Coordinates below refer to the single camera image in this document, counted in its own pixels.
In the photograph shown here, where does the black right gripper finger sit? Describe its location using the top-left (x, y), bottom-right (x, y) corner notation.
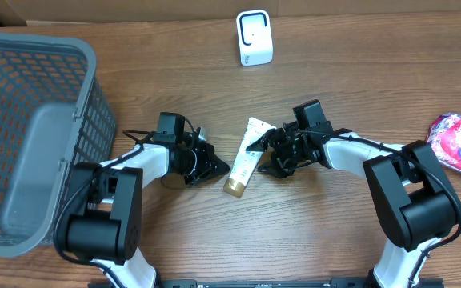
top-left (246, 128), bottom-right (283, 152)
top-left (257, 153), bottom-right (294, 178)

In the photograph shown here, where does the white gold-capped tube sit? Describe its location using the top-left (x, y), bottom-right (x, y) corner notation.
top-left (223, 117), bottom-right (274, 198)

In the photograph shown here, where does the red purple snack packet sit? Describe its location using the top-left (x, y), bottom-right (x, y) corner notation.
top-left (426, 113), bottom-right (461, 173)

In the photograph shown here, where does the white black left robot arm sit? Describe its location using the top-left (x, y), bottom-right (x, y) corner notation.
top-left (53, 112), bottom-right (230, 287)

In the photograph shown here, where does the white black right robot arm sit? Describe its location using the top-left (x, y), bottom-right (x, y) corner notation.
top-left (247, 100), bottom-right (461, 287)

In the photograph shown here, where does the white barcode scanner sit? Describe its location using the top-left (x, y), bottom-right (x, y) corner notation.
top-left (236, 10), bottom-right (274, 66)

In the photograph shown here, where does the grey plastic basket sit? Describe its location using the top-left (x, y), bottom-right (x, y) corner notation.
top-left (0, 33), bottom-right (117, 258)

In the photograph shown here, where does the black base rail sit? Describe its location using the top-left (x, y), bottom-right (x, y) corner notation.
top-left (157, 278), bottom-right (366, 288)

